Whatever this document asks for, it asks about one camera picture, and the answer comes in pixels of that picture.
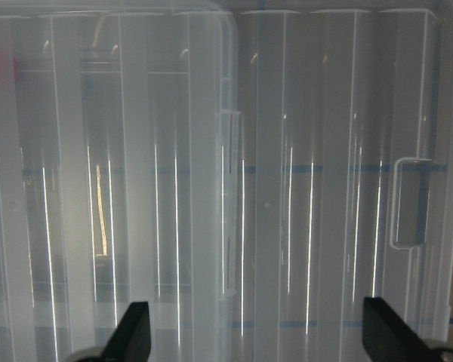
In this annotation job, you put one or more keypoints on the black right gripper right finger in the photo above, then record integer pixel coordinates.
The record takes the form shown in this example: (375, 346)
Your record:
(386, 337)

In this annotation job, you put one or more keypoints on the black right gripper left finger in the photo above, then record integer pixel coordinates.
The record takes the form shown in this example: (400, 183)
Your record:
(131, 341)

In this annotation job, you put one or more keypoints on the clear plastic box lid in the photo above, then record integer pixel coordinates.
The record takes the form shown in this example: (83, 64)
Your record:
(344, 173)

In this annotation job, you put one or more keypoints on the clear plastic storage box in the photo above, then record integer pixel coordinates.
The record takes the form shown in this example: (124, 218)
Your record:
(118, 154)

